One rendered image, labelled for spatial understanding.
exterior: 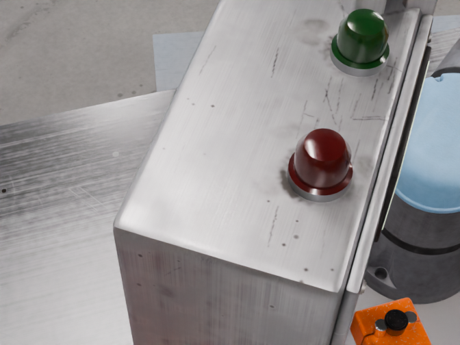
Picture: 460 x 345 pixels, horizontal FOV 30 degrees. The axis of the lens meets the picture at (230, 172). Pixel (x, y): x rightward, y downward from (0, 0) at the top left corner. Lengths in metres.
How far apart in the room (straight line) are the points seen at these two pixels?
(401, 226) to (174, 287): 0.50
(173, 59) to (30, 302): 0.42
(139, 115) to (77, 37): 1.29
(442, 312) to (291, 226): 0.62
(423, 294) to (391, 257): 0.06
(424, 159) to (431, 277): 0.18
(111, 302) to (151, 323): 0.65
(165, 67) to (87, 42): 1.21
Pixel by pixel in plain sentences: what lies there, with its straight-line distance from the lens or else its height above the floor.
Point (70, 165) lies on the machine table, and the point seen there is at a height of 0.83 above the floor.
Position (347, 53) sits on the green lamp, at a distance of 0.38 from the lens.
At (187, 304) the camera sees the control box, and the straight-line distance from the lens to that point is 0.37.
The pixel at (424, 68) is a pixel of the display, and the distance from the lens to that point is 0.42.
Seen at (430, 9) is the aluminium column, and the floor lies 1.47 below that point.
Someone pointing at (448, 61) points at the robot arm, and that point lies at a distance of 0.87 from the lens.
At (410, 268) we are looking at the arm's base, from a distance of 0.90.
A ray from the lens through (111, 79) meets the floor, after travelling 2.36.
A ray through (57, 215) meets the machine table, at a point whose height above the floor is 0.83.
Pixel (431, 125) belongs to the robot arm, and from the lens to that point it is 0.78.
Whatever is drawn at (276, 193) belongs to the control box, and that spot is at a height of 1.47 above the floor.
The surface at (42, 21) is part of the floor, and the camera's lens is 2.54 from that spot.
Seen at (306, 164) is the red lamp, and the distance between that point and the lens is 0.33.
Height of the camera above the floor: 1.76
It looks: 55 degrees down
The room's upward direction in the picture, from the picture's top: 2 degrees clockwise
